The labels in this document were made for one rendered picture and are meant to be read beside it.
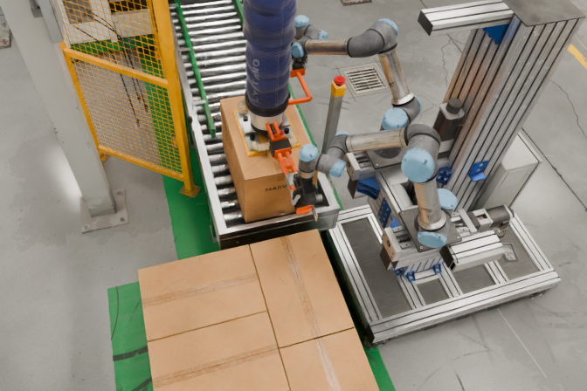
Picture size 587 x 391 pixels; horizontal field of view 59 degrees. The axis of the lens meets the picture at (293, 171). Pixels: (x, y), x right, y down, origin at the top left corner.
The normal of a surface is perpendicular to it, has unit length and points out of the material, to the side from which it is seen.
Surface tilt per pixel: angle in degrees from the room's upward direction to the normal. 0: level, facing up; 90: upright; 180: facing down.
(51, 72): 91
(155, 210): 0
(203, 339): 0
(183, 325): 0
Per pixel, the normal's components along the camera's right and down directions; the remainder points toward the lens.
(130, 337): 0.07, -0.62
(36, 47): 0.29, 0.76
